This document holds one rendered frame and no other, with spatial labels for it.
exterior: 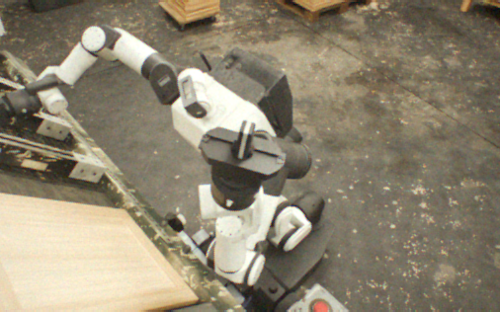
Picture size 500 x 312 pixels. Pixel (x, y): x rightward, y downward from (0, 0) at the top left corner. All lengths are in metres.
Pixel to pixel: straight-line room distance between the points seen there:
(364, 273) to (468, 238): 0.74
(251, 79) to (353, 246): 1.55
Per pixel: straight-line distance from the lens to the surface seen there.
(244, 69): 1.00
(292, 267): 1.99
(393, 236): 2.42
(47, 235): 1.03
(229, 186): 0.56
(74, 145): 1.66
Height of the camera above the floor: 1.95
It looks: 47 degrees down
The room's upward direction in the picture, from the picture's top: straight up
